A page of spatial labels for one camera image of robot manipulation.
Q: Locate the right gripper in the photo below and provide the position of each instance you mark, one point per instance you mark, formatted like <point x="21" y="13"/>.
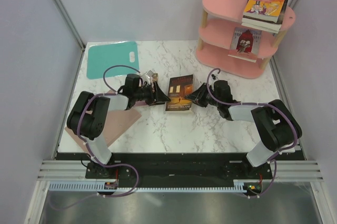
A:
<point x="197" y="96"/>

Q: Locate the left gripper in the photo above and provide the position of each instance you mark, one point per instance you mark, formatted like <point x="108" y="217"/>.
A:
<point x="157" y="98"/>

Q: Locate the dark orange Edward Bulane book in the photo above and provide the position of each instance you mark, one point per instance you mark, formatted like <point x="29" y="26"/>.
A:
<point x="179" y="88"/>

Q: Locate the Hamlet red cover book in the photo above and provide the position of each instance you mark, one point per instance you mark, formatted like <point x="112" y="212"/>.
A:
<point x="245" y="44"/>

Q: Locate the Roald Dahl Charlie book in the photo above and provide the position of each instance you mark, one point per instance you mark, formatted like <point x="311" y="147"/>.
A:
<point x="265" y="10"/>

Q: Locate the purple illustrated children's book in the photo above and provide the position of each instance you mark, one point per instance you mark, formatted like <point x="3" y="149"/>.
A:
<point x="140" y="103"/>

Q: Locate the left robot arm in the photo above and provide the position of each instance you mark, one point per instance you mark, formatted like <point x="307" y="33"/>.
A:
<point x="88" y="116"/>

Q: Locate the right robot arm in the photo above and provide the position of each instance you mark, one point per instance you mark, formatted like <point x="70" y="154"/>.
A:
<point x="276" y="126"/>

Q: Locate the brown cardboard file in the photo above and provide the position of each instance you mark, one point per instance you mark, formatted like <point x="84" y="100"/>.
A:
<point x="117" y="123"/>

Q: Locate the teal plastic file folder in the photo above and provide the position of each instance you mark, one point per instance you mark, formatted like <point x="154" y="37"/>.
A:
<point x="101" y="57"/>

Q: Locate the pink three-tier shelf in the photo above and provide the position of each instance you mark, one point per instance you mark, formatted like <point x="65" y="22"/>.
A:
<point x="218" y="31"/>

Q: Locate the Nineteen Eighty-Four book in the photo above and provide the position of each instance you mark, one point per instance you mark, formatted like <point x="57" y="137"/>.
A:
<point x="260" y="28"/>

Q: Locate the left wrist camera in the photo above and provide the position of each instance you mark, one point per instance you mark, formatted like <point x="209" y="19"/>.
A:
<point x="150" y="77"/>

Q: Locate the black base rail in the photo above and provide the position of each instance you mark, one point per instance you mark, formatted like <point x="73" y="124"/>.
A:
<point x="175" y="170"/>

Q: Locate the white slotted cable duct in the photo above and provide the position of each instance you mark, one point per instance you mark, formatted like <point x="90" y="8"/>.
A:
<point x="91" y="186"/>

